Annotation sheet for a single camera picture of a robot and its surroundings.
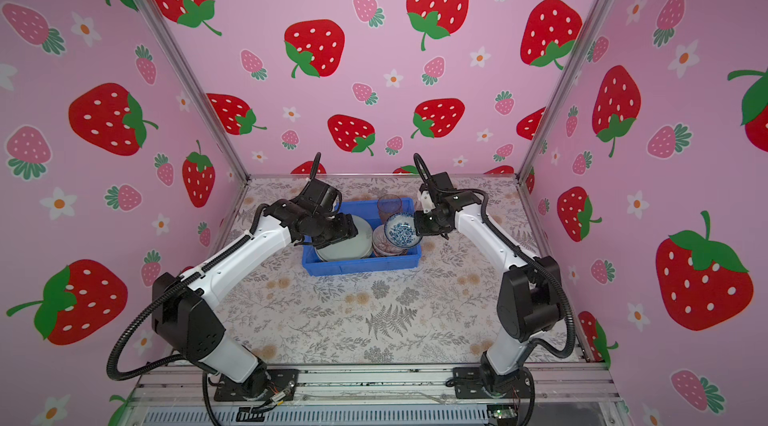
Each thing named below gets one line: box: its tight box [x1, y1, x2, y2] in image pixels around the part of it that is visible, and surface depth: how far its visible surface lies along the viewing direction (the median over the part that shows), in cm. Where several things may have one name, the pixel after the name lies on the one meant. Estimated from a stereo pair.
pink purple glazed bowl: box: [372, 224, 408, 257], surface depth 93 cm
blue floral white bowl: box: [384, 212, 423, 248], surface depth 90 cm
